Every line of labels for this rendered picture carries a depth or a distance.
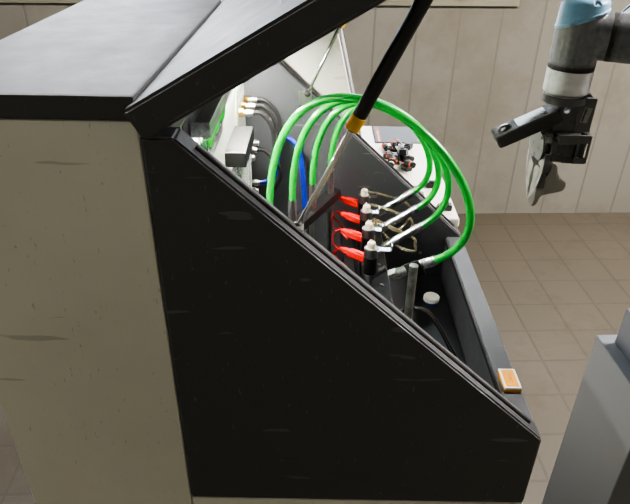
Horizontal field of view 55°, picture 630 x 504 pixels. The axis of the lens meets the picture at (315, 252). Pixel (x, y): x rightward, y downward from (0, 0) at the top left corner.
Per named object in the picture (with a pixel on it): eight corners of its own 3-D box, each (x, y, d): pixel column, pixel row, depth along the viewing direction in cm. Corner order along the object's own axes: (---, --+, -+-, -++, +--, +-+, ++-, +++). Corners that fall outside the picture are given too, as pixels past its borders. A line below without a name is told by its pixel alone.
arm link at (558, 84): (555, 73, 98) (540, 61, 105) (549, 101, 100) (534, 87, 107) (601, 74, 98) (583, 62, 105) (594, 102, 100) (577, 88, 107)
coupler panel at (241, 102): (256, 223, 137) (250, 87, 121) (241, 223, 137) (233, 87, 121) (261, 198, 148) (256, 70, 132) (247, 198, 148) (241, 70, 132)
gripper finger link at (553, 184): (562, 212, 111) (573, 166, 107) (530, 212, 111) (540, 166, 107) (556, 205, 114) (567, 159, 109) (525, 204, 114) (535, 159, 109)
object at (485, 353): (516, 484, 109) (534, 421, 100) (492, 483, 109) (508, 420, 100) (453, 288, 162) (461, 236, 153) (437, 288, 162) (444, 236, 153)
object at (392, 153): (422, 175, 179) (424, 157, 176) (386, 174, 179) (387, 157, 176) (412, 146, 198) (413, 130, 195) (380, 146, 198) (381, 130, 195)
